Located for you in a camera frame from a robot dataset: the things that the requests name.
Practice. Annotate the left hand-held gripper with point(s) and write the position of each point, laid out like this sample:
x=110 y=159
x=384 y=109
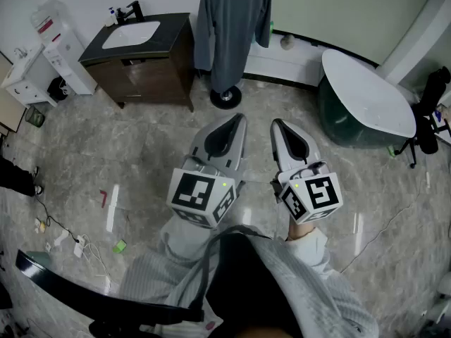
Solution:
x=197 y=192

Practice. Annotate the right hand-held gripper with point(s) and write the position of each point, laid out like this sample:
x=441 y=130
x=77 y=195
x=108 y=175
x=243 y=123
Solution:
x=317 y=195

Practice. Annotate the grey shirt garment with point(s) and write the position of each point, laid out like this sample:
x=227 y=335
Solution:
x=230 y=30

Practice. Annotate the person's right forearm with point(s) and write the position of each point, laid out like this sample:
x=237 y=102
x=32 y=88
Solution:
x=310 y=248

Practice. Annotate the person's left forearm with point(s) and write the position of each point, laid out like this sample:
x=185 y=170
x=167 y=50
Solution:
x=183 y=238

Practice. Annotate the black metal coat rack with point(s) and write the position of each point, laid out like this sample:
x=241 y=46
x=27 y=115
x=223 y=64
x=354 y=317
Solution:
x=225 y=98

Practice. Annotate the white low ledge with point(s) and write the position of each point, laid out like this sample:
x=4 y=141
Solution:
x=282 y=63

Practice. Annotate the white and green bathtub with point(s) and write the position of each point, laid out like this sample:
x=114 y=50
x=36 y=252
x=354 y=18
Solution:
x=363 y=97

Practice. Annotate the dark wooden vanity cabinet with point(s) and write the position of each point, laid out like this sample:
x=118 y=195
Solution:
x=148 y=72

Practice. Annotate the grey stone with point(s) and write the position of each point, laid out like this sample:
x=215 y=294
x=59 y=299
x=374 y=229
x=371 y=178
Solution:
x=288 y=42

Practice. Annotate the white sink basin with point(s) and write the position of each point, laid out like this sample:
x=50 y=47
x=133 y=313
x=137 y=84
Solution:
x=132 y=34

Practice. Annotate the black office chair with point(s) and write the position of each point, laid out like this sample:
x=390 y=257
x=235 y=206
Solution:
x=428 y=118

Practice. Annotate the green packet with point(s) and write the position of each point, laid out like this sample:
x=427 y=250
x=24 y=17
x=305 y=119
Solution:
x=120 y=246

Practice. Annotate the person's light ribbed top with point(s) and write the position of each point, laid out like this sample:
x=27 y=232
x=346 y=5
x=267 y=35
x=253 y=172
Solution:
x=310 y=294

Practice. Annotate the black faucet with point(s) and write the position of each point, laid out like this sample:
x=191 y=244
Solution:
x=132 y=12

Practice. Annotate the white soap bottle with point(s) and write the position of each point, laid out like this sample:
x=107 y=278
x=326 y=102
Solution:
x=110 y=19

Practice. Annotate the white water dispenser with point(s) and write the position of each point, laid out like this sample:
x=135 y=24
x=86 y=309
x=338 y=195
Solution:
x=72 y=62

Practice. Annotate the black bag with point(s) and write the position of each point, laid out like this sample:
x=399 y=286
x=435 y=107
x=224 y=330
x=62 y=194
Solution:
x=58 y=88

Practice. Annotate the white power strip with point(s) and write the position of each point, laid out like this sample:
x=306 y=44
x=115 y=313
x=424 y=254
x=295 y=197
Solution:
x=79 y=246

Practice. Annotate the white floor scrap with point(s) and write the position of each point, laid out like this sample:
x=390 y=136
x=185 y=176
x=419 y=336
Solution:
x=61 y=237

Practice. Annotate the green mesh waste bin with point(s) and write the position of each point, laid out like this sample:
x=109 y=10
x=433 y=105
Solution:
x=34 y=116

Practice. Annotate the small white and yellow items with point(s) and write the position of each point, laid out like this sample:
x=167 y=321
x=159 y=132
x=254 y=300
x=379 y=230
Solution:
x=39 y=225

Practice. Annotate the small white cabinet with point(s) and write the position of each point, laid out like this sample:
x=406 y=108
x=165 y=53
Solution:
x=26 y=79

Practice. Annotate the clear water jug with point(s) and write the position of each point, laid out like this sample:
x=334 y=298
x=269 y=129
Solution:
x=47 y=19

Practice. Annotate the black curved bar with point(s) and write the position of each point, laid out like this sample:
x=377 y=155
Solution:
x=70 y=287

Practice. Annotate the wooden board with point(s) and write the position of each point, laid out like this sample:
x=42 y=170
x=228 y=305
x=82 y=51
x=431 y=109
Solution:
x=10 y=107

